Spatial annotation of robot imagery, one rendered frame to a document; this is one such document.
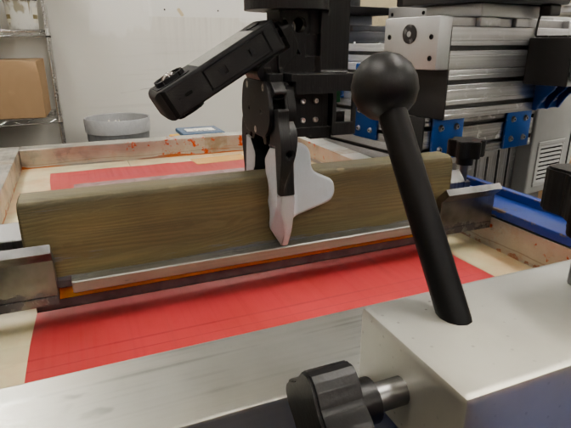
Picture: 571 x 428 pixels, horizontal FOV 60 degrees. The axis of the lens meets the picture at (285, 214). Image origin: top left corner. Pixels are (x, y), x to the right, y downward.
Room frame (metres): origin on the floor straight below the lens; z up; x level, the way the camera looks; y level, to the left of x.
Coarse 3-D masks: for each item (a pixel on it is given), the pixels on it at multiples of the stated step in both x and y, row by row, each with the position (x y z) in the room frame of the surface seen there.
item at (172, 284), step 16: (400, 240) 0.49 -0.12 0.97; (304, 256) 0.45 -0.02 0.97; (320, 256) 0.46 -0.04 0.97; (336, 256) 0.46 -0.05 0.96; (224, 272) 0.42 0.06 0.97; (240, 272) 0.42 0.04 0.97; (256, 272) 0.43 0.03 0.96; (128, 288) 0.38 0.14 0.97; (144, 288) 0.39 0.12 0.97; (160, 288) 0.39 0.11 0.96; (64, 304) 0.36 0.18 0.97; (80, 304) 0.37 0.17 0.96
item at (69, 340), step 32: (192, 288) 0.41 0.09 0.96; (224, 288) 0.41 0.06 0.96; (256, 288) 0.41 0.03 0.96; (64, 320) 0.35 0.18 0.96; (96, 320) 0.35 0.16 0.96; (128, 320) 0.35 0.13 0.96; (160, 320) 0.35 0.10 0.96; (192, 320) 0.35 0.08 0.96; (224, 320) 0.35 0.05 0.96; (256, 320) 0.35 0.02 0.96; (288, 320) 0.35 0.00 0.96; (32, 352) 0.31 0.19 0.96; (64, 352) 0.31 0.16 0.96; (96, 352) 0.31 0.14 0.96; (128, 352) 0.31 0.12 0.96
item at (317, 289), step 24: (192, 168) 0.87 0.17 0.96; (216, 168) 0.87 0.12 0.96; (240, 168) 0.87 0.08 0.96; (312, 264) 0.46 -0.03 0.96; (336, 264) 0.46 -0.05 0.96; (360, 264) 0.46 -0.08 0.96; (384, 264) 0.46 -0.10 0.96; (408, 264) 0.46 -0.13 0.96; (456, 264) 0.46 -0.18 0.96; (288, 288) 0.41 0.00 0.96; (312, 288) 0.41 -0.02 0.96; (336, 288) 0.41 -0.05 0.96; (360, 288) 0.41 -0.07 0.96; (384, 288) 0.41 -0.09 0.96; (408, 288) 0.41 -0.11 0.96; (312, 312) 0.37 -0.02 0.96; (336, 312) 0.37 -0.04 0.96
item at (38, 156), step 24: (48, 144) 0.91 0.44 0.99; (72, 144) 0.91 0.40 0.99; (96, 144) 0.91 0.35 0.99; (120, 144) 0.93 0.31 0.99; (144, 144) 0.94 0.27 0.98; (168, 144) 0.96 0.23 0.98; (192, 144) 0.98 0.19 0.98; (216, 144) 1.00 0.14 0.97; (240, 144) 1.02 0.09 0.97; (312, 144) 0.93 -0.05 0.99; (336, 144) 0.91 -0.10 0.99; (0, 168) 0.73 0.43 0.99; (24, 168) 0.86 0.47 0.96; (0, 192) 0.61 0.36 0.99; (0, 216) 0.57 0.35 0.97; (480, 240) 0.52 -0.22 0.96; (504, 240) 0.49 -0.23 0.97; (528, 240) 0.46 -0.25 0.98; (552, 240) 0.44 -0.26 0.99; (528, 264) 0.46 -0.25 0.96
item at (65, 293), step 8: (376, 240) 0.48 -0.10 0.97; (384, 240) 0.48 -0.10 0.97; (336, 248) 0.46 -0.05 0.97; (344, 248) 0.47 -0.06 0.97; (288, 256) 0.44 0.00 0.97; (296, 256) 0.44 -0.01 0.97; (240, 264) 0.42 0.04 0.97; (248, 264) 0.43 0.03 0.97; (200, 272) 0.41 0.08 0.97; (208, 272) 0.41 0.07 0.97; (152, 280) 0.39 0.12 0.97; (160, 280) 0.39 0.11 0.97; (64, 288) 0.36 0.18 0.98; (104, 288) 0.37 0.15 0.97; (112, 288) 0.38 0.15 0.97; (120, 288) 0.38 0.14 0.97; (64, 296) 0.36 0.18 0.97; (72, 296) 0.37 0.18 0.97
